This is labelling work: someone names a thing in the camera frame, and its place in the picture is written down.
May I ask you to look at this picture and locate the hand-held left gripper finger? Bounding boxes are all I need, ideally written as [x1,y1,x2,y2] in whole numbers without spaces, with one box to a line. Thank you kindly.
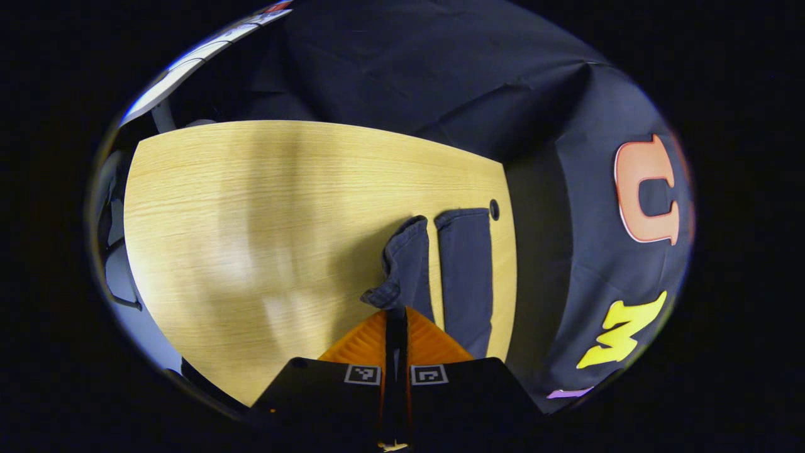
[250,306,399,446]
[397,306,544,446]

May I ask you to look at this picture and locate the dark jeans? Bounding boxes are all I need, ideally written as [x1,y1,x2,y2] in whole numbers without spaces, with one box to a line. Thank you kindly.
[360,208,495,361]

